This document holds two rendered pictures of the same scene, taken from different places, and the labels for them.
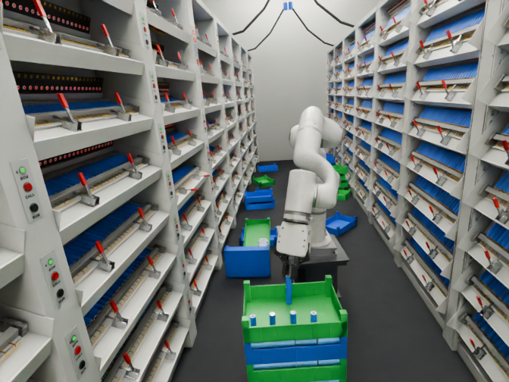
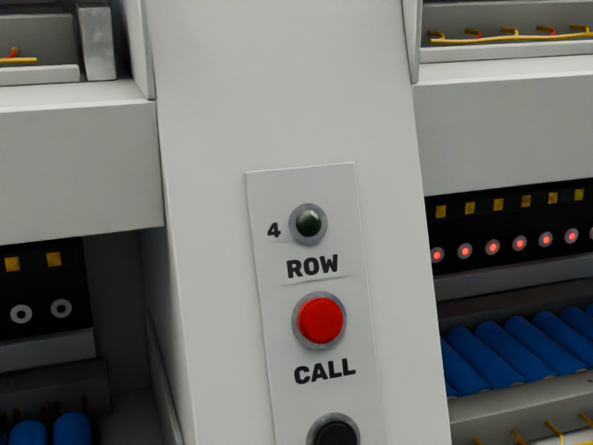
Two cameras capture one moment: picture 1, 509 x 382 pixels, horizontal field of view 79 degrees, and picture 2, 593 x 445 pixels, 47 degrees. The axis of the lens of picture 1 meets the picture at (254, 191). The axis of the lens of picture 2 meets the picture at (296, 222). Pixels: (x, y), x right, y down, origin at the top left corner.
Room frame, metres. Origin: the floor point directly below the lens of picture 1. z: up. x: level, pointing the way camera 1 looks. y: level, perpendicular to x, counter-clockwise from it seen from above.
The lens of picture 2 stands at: (1.88, 0.06, 0.87)
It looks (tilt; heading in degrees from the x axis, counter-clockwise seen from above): 1 degrees down; 67
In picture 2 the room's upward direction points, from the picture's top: 7 degrees counter-clockwise
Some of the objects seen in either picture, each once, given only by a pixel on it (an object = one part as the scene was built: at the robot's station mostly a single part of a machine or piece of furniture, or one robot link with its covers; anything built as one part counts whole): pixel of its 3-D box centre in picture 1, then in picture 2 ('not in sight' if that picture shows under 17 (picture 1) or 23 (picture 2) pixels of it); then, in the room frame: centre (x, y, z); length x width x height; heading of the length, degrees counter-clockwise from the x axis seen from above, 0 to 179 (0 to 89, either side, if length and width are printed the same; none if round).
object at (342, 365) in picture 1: (292, 346); not in sight; (0.83, -0.09, 0.36); 0.30 x 0.20 x 0.08; 89
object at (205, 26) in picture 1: (214, 132); not in sight; (2.69, 0.30, 0.88); 0.20 x 0.09 x 1.77; 83
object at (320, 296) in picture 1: (291, 305); not in sight; (0.83, -0.09, 0.52); 0.30 x 0.20 x 0.08; 89
